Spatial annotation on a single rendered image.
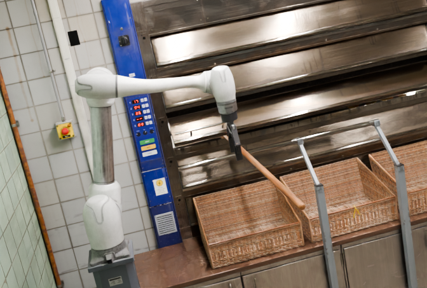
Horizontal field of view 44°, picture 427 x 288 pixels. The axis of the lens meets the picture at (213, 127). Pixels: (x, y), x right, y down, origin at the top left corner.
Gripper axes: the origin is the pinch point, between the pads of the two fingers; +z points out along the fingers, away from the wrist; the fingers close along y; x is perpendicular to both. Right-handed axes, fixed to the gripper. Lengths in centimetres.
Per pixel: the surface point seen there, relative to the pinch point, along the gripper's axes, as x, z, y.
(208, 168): -7, 34, -87
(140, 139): -44, 4, -84
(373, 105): 109, 19, -91
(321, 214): 44, 55, -28
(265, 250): 11, 72, -37
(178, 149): -23, 17, -87
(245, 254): -1, 71, -37
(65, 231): -102, 51, -84
